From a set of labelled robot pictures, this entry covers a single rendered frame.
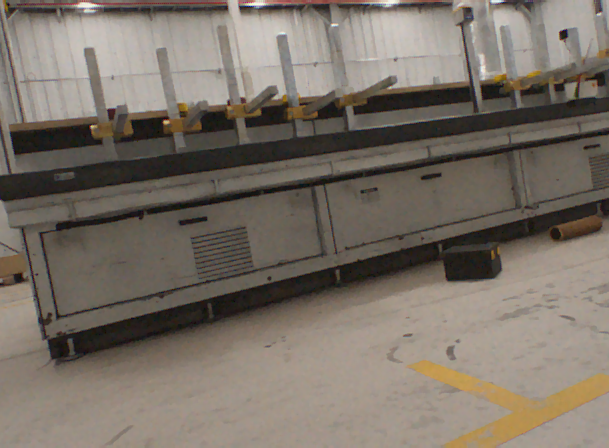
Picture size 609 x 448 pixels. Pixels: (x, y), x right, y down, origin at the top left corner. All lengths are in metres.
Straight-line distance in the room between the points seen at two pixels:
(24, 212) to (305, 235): 1.16
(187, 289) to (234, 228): 0.33
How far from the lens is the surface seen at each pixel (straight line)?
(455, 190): 2.82
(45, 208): 1.91
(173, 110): 1.96
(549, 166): 3.35
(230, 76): 2.05
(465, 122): 2.55
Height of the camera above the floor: 0.45
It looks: 3 degrees down
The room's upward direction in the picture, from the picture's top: 10 degrees counter-clockwise
